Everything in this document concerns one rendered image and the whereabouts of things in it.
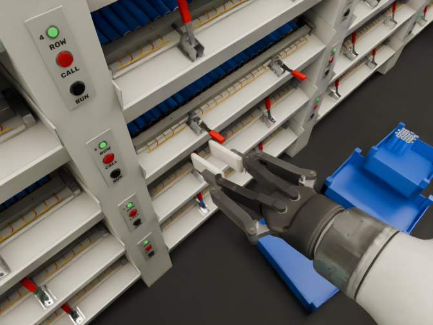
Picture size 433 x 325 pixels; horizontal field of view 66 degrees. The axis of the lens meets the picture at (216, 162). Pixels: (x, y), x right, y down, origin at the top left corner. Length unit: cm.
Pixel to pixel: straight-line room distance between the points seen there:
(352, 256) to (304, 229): 6
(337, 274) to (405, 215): 97
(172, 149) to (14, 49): 38
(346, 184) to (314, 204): 92
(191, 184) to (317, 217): 51
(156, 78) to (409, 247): 41
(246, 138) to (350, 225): 60
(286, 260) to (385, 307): 78
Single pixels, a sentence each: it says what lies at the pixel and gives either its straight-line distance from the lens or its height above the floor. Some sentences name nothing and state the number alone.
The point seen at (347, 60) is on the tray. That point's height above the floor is 32.
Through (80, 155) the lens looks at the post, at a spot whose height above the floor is 66.
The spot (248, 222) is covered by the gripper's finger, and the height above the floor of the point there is 67.
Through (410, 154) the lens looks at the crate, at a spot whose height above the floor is 2.
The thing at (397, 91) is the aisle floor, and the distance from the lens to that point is 176.
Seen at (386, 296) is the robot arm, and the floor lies 73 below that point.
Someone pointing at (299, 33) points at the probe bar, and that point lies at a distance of 94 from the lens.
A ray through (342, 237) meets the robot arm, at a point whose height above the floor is 72.
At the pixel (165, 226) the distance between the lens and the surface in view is 101.
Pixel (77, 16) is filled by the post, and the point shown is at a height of 85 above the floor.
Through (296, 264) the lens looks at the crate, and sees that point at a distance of 113.
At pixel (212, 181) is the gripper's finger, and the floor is 64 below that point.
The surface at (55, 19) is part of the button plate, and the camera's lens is 41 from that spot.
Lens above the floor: 105
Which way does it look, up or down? 55 degrees down
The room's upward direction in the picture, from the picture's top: straight up
